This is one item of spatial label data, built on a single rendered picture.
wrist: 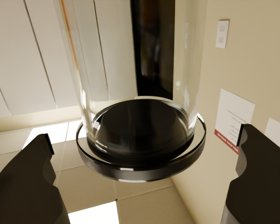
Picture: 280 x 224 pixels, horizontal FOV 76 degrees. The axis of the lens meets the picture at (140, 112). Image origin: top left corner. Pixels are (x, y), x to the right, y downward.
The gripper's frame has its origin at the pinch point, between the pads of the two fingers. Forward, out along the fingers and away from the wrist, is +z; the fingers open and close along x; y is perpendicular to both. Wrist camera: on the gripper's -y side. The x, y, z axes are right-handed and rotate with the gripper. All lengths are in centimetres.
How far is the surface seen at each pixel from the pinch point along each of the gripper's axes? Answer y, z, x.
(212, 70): 20, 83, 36
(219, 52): 10, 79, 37
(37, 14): -19, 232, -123
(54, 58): 34, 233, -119
